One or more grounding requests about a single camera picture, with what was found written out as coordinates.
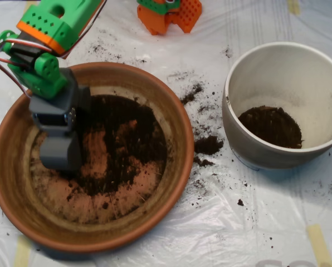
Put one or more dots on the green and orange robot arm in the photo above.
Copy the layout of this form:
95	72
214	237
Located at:
49	75

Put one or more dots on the flat spilled soil clump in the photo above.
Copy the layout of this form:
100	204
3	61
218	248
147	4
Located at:
203	162

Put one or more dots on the tiny spilled soil clod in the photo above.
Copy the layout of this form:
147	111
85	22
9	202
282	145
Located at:
240	202

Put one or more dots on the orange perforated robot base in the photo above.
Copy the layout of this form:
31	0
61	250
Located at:
155	23

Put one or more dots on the large spilled soil clump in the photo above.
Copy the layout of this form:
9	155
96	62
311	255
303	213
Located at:
209	144

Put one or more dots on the beige masking tape strip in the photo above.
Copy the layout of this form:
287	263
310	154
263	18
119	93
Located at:
294	7
29	7
22	253
319	244

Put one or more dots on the dark soil heap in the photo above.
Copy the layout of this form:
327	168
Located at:
272	128

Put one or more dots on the terracotta clay bowl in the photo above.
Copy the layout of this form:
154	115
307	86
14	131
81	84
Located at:
15	167

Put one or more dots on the white ceramic pot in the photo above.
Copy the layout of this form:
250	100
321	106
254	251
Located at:
266	158

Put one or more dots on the clear plastic cover sheet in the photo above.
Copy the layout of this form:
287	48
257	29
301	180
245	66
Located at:
238	228

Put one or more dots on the elongated spilled soil clump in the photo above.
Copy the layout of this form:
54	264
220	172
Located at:
191	96

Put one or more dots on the grey gripper black servo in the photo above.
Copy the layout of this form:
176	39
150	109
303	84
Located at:
60	151

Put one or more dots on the dark soil pile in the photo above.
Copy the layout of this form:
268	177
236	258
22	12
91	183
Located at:
127	144

